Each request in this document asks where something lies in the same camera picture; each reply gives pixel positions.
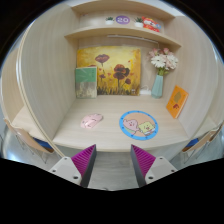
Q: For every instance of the white power adapter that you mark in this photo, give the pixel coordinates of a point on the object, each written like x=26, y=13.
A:
x=145, y=91

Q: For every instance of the purple round number sign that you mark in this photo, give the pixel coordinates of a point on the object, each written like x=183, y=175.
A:
x=123, y=20

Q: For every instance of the left wooden chair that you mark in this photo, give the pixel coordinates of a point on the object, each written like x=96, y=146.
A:
x=26, y=139

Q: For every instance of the pink computer mouse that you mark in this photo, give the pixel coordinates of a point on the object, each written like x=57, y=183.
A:
x=89, y=121

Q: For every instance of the pink white flower bouquet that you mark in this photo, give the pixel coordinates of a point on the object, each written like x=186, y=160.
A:
x=163, y=60

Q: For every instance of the small right potted plant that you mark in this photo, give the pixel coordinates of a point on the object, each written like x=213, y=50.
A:
x=138, y=22

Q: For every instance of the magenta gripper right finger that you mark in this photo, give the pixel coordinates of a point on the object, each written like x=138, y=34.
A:
x=149, y=168

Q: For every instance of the orange book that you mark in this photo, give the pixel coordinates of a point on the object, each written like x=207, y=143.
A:
x=177, y=101

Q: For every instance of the right wooden chair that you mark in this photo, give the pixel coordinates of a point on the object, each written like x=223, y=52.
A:
x=196, y=146

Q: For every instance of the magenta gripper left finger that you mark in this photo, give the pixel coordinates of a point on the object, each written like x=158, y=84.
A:
x=76, y=169

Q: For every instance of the small potted plant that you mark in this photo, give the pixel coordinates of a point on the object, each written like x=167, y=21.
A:
x=138, y=22
x=109, y=20

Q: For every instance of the wooden desk shelf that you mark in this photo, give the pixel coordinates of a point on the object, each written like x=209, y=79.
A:
x=139, y=33

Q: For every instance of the wooden chair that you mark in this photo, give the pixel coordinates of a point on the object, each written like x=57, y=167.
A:
x=196, y=146
x=26, y=139

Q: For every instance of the green book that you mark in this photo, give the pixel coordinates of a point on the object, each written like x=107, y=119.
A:
x=86, y=82

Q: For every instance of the round cartoon mouse pad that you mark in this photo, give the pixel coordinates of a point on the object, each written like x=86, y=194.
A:
x=138, y=125

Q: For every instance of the small left potted plant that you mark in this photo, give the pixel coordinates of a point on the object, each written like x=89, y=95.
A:
x=109, y=20

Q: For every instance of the yellow flower painting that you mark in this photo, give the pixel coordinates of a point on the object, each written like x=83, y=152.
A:
x=118, y=68

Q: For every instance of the light blue vase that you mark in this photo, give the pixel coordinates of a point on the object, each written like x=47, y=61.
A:
x=157, y=88

